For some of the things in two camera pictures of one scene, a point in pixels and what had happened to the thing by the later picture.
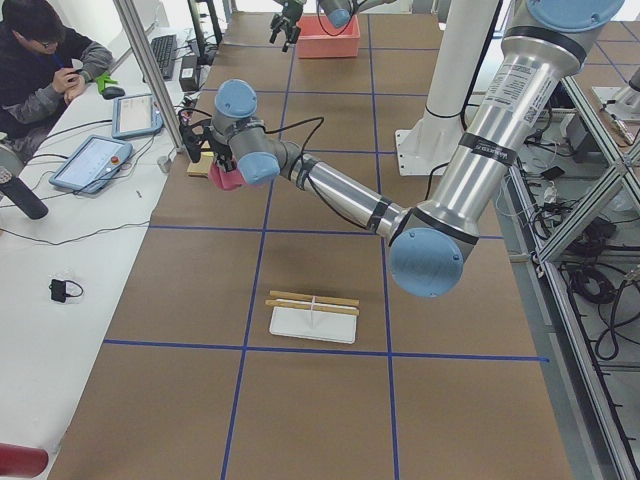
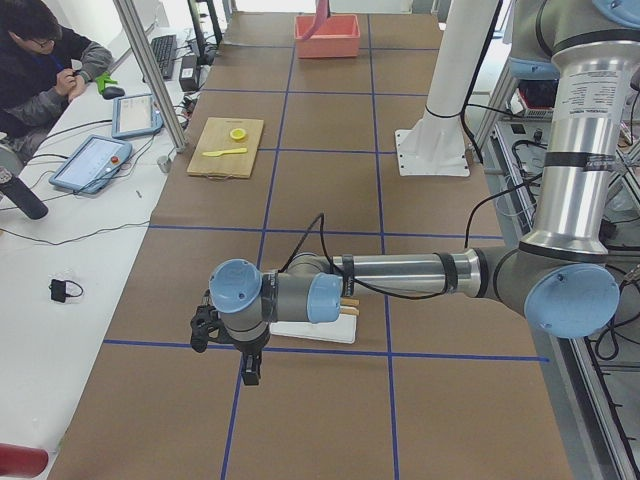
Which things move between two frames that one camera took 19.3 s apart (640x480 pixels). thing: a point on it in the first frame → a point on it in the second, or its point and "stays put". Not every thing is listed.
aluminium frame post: (142, 46) stays put
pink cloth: (231, 180) → (320, 16)
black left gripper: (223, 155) → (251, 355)
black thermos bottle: (14, 189) stays put
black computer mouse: (112, 92) stays put
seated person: (42, 63) stays put
